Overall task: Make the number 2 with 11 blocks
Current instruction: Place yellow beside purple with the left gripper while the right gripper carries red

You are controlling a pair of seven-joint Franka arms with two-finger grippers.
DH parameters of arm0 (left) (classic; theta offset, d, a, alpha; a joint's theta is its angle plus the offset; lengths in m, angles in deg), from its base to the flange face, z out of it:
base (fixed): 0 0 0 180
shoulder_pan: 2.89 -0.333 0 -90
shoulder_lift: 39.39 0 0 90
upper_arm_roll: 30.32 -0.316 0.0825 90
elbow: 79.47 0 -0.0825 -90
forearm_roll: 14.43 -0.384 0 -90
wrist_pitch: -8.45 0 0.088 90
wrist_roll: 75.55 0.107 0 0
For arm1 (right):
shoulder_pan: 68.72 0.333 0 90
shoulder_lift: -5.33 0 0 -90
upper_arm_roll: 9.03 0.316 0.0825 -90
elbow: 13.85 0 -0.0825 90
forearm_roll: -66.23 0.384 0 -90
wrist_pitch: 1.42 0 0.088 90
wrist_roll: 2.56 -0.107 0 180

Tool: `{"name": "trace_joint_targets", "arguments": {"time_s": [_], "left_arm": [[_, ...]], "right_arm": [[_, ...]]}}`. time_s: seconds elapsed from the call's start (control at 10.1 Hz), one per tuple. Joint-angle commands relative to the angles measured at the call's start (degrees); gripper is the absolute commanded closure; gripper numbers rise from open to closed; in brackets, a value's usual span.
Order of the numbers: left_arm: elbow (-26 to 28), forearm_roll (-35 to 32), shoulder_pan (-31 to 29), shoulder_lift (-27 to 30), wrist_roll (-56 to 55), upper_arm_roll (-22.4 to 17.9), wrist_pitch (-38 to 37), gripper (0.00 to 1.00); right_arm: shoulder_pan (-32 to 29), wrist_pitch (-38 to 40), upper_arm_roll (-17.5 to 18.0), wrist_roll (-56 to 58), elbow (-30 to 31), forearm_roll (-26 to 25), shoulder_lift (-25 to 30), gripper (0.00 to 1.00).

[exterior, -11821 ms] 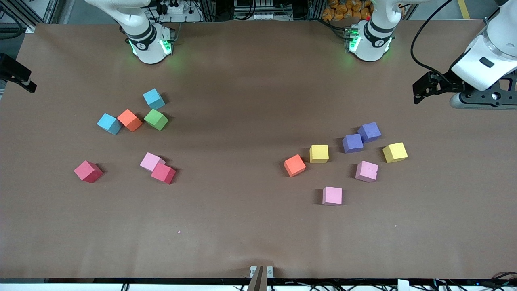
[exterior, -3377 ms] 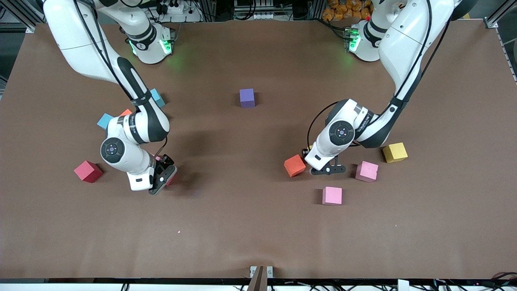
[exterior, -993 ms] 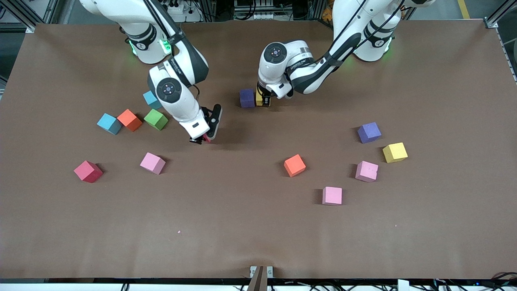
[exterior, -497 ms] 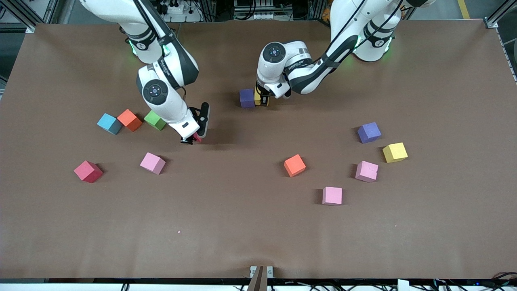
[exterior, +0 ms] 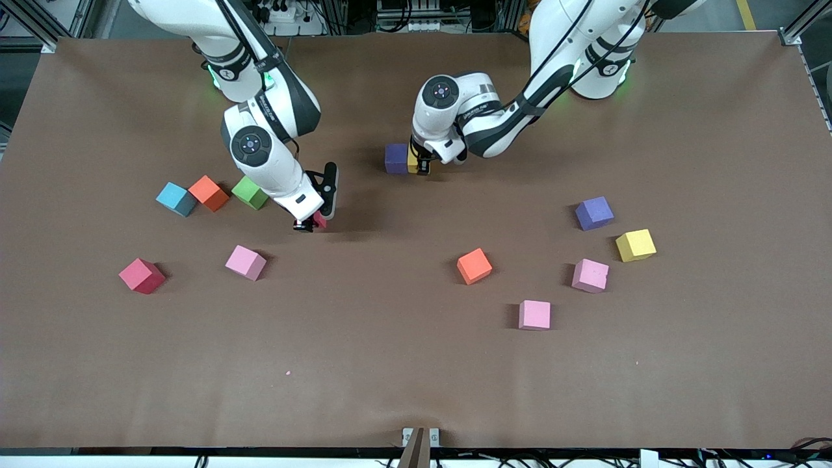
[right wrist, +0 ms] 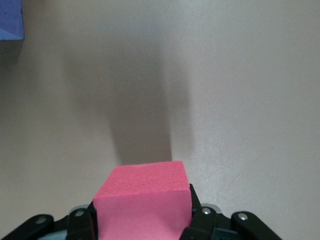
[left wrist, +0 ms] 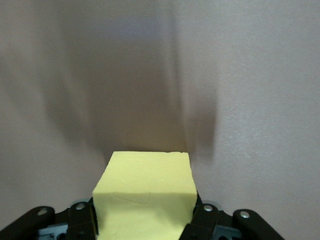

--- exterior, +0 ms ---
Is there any silver metal rack equipment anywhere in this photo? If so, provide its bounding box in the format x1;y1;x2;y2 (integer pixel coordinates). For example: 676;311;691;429
376;0;452;33

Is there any green foam block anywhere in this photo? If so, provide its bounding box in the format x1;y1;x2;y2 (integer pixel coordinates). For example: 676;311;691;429
231;174;270;211

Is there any white power strip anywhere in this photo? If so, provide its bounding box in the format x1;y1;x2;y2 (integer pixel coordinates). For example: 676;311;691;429
257;0;326;36

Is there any metal bracket with brown wedge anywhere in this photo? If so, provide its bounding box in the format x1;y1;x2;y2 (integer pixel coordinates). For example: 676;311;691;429
398;427;441;468

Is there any brown table cover sheet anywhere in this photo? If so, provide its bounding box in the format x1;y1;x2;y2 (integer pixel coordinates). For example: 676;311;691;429
0;31;832;450

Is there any purple foam block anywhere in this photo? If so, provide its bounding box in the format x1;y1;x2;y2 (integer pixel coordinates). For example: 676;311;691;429
575;196;615;231
384;143;409;175

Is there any blue foam block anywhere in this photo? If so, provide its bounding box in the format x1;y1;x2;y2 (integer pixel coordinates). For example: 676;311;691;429
155;181;197;218

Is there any pink foam block with notch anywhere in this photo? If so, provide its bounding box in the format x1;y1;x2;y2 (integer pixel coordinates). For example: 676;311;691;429
572;258;610;294

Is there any orange foam block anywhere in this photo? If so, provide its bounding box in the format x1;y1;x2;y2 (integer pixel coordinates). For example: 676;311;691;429
456;248;493;285
188;174;231;213

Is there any aluminium frame profile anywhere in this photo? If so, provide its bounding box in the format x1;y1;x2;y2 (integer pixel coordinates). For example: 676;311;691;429
780;0;832;134
0;0;98;54

